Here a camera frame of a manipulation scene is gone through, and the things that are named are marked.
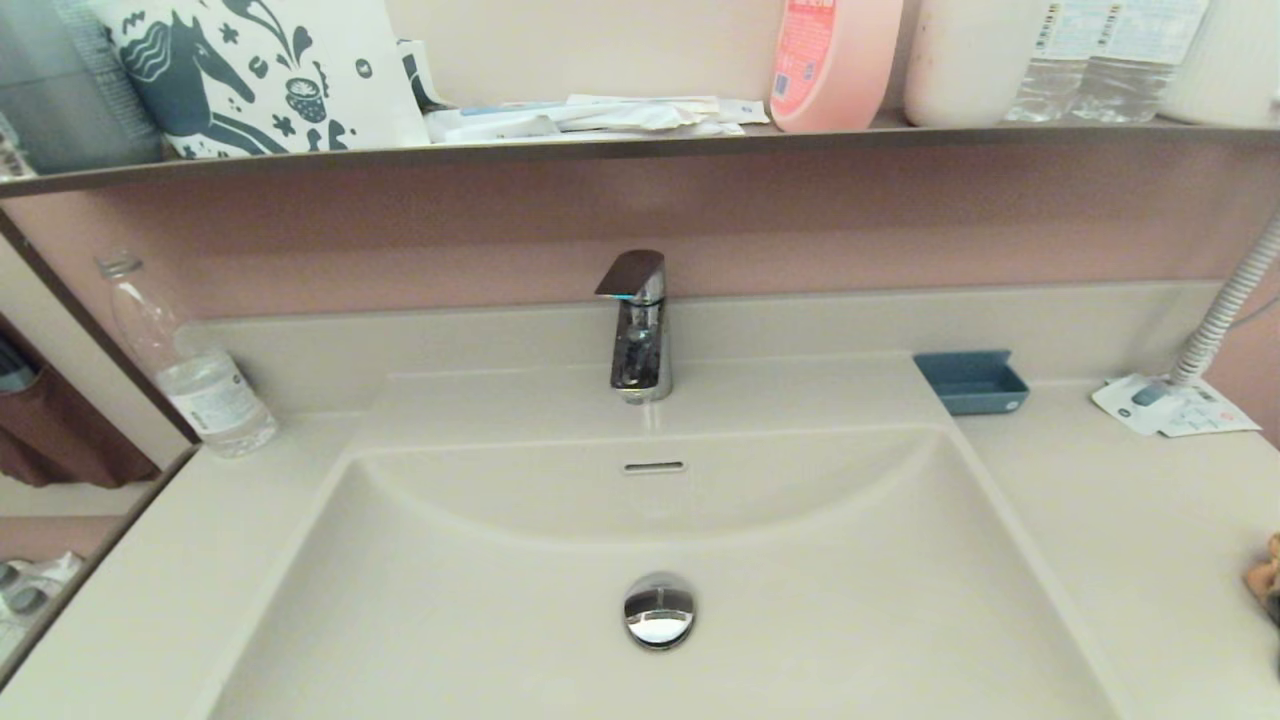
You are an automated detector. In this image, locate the chrome single-lever faucet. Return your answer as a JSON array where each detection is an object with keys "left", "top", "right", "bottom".
[{"left": 595, "top": 250, "right": 673, "bottom": 403}]

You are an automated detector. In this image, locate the orange microfibre cloth grey trim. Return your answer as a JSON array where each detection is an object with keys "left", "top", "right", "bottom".
[{"left": 1243, "top": 533, "right": 1280, "bottom": 626}]

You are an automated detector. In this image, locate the white ceramic sink basin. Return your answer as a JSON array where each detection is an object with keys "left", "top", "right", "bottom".
[{"left": 200, "top": 425, "right": 1131, "bottom": 720}]

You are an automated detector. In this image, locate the pile of white paper packets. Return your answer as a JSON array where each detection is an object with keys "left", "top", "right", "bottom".
[{"left": 425, "top": 94, "right": 771, "bottom": 144}]

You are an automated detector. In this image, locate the chrome drain stopper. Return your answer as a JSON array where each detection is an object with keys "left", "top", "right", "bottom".
[{"left": 623, "top": 572, "right": 697, "bottom": 650}]

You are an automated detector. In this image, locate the blue plastic soap dish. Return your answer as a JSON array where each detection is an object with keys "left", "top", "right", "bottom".
[{"left": 913, "top": 349, "right": 1030, "bottom": 416}]

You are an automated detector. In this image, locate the pink plastic bottle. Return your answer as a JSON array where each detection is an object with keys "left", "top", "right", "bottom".
[{"left": 769, "top": 0, "right": 904, "bottom": 133}]

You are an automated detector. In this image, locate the cream plastic jar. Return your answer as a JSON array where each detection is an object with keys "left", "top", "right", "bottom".
[{"left": 902, "top": 0, "right": 1047, "bottom": 129}]

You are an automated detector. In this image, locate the clear plastic water bottle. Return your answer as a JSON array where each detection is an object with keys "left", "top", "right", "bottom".
[{"left": 97, "top": 252, "right": 279, "bottom": 458}]

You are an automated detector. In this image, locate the white bag with horse print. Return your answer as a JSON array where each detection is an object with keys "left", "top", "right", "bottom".
[{"left": 88, "top": 0, "right": 431, "bottom": 159}]

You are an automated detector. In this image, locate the white packet with blue print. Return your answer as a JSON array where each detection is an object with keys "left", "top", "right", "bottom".
[{"left": 1091, "top": 373, "right": 1176, "bottom": 433}]

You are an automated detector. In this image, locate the white printed paper leaflet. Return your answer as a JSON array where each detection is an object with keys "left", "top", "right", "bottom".
[{"left": 1158, "top": 380, "right": 1261, "bottom": 438}]

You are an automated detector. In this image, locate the white ribbed container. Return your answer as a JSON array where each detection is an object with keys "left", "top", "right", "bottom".
[{"left": 1159, "top": 0, "right": 1280, "bottom": 129}]

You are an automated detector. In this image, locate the brown wall shelf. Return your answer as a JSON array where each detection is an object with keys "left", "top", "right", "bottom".
[{"left": 0, "top": 112, "right": 1280, "bottom": 198}]

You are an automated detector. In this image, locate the white corrugated hose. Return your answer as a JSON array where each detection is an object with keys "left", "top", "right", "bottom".
[{"left": 1170, "top": 210, "right": 1280, "bottom": 386}]

